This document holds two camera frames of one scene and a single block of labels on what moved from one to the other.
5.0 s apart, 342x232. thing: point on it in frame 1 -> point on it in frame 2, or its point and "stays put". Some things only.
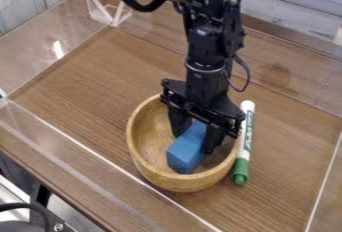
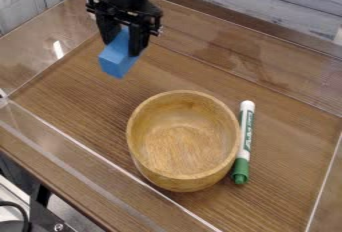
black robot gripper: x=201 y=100 -> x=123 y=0
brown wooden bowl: x=149 y=141 stays put
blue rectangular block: x=185 y=150 -> x=116 y=60
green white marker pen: x=240 y=172 stays put
